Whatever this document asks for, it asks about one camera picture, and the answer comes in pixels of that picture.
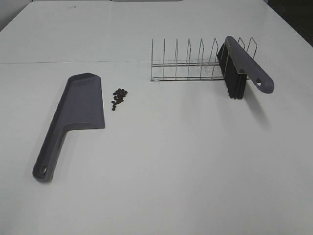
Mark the pile of coffee beans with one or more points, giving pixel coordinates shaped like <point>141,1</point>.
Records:
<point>118,97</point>

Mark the grey plastic dustpan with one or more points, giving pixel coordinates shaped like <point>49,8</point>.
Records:
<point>80,108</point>

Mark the grey hand brush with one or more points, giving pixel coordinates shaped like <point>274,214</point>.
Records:
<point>237,66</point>

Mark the metal wire dish rack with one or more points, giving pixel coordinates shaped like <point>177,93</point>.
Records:
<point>185,62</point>

